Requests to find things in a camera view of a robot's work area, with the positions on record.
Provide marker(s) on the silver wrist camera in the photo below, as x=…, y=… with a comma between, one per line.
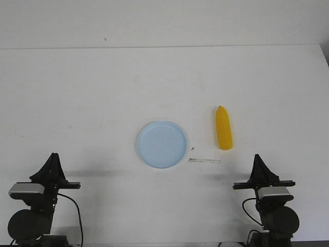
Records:
x=275, y=192
x=20, y=189

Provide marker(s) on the yellow toy corn cob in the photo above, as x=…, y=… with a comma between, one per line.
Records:
x=223, y=129

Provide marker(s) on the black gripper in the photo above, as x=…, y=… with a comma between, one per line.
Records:
x=52, y=188
x=261, y=171

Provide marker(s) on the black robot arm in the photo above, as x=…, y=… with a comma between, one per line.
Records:
x=32, y=226
x=278, y=221

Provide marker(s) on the horizontal clear tape strip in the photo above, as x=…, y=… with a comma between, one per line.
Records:
x=202, y=160

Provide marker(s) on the light blue round plate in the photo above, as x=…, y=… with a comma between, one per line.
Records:
x=161, y=144

